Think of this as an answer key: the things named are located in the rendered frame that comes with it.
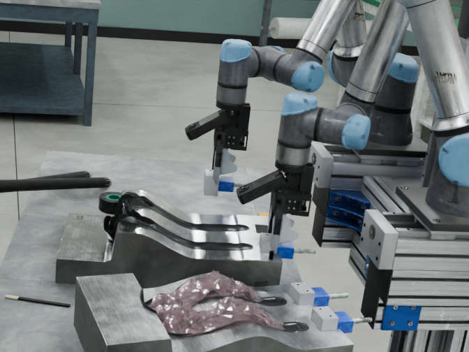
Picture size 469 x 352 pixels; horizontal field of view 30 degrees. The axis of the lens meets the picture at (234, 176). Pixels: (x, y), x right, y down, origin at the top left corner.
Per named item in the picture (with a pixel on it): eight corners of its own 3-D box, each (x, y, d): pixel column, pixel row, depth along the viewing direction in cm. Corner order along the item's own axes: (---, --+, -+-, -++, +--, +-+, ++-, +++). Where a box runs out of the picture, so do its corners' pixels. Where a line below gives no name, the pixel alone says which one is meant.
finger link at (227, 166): (236, 187, 221) (239, 151, 220) (213, 186, 221) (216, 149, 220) (234, 186, 224) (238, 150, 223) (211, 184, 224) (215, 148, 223)
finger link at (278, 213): (280, 236, 195) (285, 197, 194) (273, 235, 194) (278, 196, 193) (278, 232, 199) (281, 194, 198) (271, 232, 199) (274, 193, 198)
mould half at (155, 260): (265, 248, 223) (272, 200, 219) (278, 297, 199) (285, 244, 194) (68, 235, 218) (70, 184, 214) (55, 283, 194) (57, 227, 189)
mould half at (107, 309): (294, 304, 197) (301, 260, 193) (350, 368, 174) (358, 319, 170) (73, 325, 178) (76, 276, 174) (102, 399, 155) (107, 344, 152)
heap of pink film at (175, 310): (256, 292, 187) (260, 260, 185) (290, 335, 172) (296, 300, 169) (139, 302, 178) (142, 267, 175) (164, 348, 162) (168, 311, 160)
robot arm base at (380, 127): (400, 130, 254) (406, 97, 251) (420, 147, 240) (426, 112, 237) (351, 127, 251) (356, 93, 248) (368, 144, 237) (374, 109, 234)
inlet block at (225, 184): (252, 192, 231) (254, 173, 229) (253, 199, 226) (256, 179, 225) (202, 188, 230) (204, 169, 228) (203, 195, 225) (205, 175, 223)
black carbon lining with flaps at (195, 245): (247, 232, 215) (252, 196, 212) (253, 260, 200) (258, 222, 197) (105, 221, 211) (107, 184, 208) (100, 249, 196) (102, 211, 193)
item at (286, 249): (312, 257, 207) (315, 237, 205) (315, 267, 202) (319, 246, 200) (257, 253, 205) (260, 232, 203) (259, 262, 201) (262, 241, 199)
